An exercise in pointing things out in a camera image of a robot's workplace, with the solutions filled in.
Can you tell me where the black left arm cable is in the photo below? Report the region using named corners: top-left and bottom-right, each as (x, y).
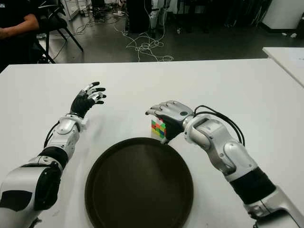
top-left (43, 121), bottom-right (60, 149)

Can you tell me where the black cabinet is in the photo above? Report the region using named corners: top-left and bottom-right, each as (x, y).
top-left (127, 0), bottom-right (152, 34)

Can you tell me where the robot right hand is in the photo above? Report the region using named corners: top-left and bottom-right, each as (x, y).
top-left (144, 100), bottom-right (194, 144)

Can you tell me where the dark brown round plate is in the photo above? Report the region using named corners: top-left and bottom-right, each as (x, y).
top-left (85, 137), bottom-right (194, 228)

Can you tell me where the white shelf unit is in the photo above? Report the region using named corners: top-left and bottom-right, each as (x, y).
top-left (60, 0), bottom-right (92, 21)

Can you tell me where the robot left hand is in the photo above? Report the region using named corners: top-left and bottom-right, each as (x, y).
top-left (70, 81), bottom-right (107, 119)

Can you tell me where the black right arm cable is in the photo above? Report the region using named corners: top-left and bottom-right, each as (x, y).
top-left (194, 105), bottom-right (246, 145)

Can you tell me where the white side table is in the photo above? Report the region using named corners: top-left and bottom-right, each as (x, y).
top-left (262, 47), bottom-right (304, 87)

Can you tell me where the black folding chair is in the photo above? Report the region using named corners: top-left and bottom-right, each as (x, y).
top-left (30, 0), bottom-right (84, 64)

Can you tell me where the multicoloured Rubik's cube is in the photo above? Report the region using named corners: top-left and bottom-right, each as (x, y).
top-left (151, 116), bottom-right (167, 139)

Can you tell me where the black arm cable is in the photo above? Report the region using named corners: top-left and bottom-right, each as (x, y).
top-left (43, 121), bottom-right (60, 149)
top-left (194, 105), bottom-right (246, 145)

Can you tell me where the seated person black shirt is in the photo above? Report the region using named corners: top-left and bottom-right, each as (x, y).
top-left (0, 0), bottom-right (41, 72)

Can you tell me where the black equipment rack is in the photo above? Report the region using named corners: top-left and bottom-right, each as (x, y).
top-left (223, 0), bottom-right (263, 28)

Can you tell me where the white cabinet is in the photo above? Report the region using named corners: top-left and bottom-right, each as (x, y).
top-left (261, 0), bottom-right (304, 30)

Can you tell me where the tangled white floor cable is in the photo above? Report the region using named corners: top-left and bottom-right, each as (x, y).
top-left (114, 23), bottom-right (174, 63)

